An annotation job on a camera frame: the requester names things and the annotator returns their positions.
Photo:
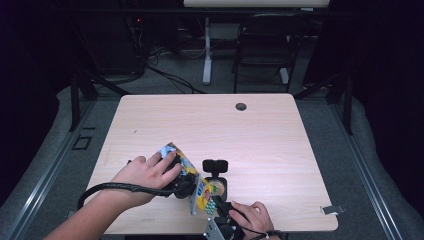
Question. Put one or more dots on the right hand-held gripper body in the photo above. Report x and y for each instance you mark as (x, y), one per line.
(223, 230)

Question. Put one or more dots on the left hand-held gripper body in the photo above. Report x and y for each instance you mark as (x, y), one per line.
(185, 188)

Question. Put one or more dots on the yellow green snack pouch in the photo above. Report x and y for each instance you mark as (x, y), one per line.
(203, 196)

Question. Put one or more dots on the clear jar with black lid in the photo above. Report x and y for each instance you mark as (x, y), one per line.
(216, 166)

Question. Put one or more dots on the person's right hand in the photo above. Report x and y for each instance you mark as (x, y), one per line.
(255, 218)

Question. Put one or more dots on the person's left hand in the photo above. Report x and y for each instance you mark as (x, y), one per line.
(146, 175)

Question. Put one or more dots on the grey tape strip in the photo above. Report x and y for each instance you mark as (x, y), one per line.
(69, 213)
(333, 209)

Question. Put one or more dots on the white desk leg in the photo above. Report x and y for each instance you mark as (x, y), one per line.
(207, 60)

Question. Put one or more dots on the black metal stand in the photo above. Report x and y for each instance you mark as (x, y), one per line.
(348, 106)
(75, 100)

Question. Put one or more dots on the black folding chair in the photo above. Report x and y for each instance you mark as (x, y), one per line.
(266, 50)

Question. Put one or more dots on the white desk top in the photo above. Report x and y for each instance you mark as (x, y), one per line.
(256, 3)

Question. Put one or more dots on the aluminium floor rail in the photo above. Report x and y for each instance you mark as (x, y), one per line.
(43, 186)
(366, 186)

